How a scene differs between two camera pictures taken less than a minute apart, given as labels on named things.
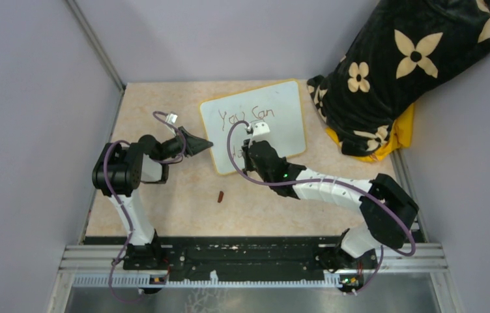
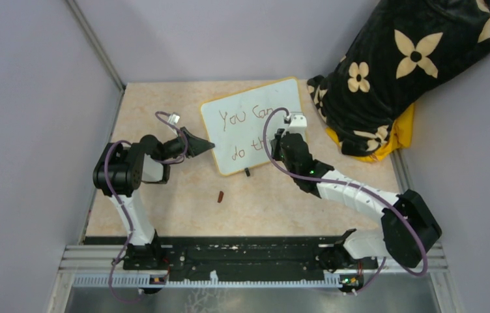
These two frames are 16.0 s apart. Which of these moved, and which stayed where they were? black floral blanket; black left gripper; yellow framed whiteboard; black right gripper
Moved: black right gripper
Stayed: black left gripper; black floral blanket; yellow framed whiteboard
